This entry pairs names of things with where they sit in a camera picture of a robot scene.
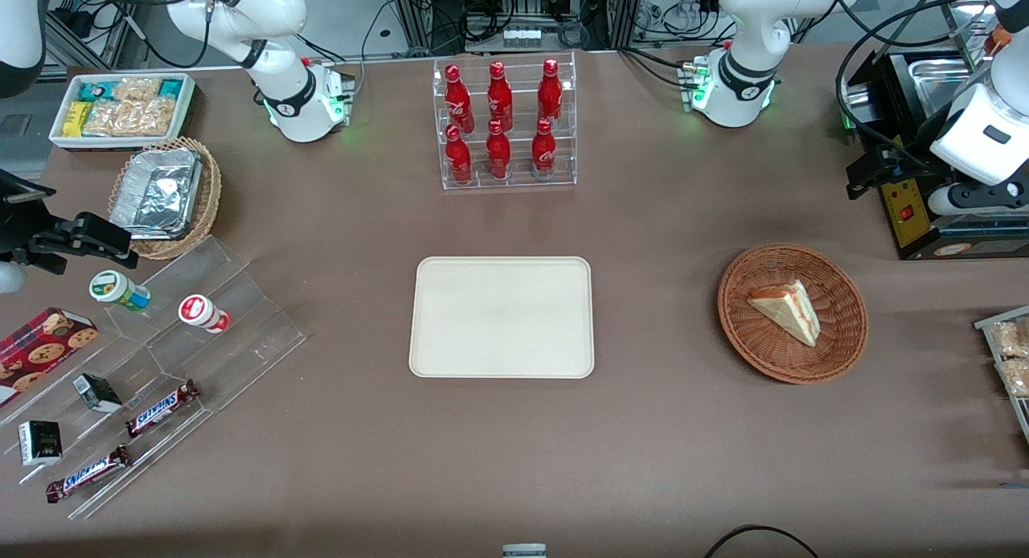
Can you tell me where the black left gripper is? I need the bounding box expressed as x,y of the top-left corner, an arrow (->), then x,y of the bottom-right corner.
846,106 -> 967,200

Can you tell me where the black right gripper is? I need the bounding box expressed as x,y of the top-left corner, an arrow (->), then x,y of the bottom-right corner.
0,170 -> 140,275

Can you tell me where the triangular sandwich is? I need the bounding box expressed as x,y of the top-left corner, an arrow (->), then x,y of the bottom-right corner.
746,279 -> 822,348

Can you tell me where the aluminium foil tray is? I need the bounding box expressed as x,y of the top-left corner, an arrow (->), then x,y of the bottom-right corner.
109,147 -> 204,241

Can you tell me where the light wicker basket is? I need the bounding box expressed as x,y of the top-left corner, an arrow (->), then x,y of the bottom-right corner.
108,136 -> 223,261

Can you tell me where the grey metal snack tray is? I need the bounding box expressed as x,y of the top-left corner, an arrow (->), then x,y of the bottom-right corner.
974,304 -> 1029,446

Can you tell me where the brown wicker basket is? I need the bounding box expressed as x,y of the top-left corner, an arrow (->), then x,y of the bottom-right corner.
717,244 -> 870,385

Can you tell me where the beige plastic tray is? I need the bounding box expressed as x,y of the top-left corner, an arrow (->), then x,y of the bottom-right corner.
408,256 -> 596,380

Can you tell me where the black food warmer machine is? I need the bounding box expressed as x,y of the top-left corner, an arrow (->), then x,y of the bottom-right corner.
836,0 -> 1029,262

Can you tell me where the green label yogurt cup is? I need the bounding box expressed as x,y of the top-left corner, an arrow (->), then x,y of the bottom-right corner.
88,269 -> 152,314

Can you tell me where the steel warmer pan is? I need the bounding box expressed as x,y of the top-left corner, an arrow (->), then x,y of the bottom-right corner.
907,56 -> 983,118

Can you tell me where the red cookie box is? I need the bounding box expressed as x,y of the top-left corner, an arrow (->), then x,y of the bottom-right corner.
0,306 -> 100,408

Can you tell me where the white snack container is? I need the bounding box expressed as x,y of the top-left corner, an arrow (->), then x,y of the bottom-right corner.
48,72 -> 197,152

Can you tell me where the clear rice cracker bag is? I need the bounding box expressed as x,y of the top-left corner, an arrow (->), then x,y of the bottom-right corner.
83,100 -> 134,138
129,97 -> 178,137
113,76 -> 164,105

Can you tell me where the red label yogurt cup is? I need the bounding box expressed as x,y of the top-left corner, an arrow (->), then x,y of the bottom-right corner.
177,293 -> 232,335

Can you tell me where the small black box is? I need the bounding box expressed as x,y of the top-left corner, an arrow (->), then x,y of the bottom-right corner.
72,372 -> 124,415
17,420 -> 64,468

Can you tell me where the snickers chocolate bar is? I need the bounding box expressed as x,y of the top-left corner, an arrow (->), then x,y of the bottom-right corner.
44,444 -> 133,505
125,378 -> 201,440

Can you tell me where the clear acrylic step display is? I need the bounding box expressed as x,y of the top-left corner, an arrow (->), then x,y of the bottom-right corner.
0,235 -> 309,521

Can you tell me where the clear fried snack bag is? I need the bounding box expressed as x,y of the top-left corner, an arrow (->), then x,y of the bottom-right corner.
997,358 -> 1029,399
990,319 -> 1029,359

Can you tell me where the red cola bottle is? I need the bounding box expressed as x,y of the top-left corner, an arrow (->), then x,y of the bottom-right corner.
445,125 -> 474,186
486,120 -> 513,181
487,61 -> 515,133
531,117 -> 558,181
444,64 -> 474,133
537,58 -> 564,123

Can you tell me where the clear acrylic bottle rack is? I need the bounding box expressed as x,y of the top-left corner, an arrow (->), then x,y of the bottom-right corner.
433,51 -> 579,192

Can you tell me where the black cable loop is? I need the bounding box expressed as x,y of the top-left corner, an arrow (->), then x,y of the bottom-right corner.
704,524 -> 822,558

